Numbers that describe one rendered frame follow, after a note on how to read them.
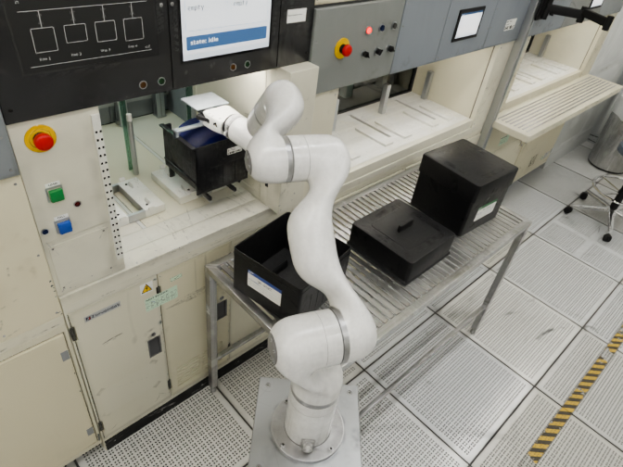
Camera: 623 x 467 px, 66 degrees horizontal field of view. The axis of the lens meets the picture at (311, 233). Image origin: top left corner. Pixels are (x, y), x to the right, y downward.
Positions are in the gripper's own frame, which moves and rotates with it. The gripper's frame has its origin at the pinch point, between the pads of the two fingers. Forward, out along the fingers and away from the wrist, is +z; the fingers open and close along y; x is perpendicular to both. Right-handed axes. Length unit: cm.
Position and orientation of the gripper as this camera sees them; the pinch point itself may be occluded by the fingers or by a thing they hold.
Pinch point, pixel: (205, 107)
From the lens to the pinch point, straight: 166.8
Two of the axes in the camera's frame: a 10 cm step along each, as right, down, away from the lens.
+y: 7.3, -3.5, 5.9
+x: 1.2, -7.8, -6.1
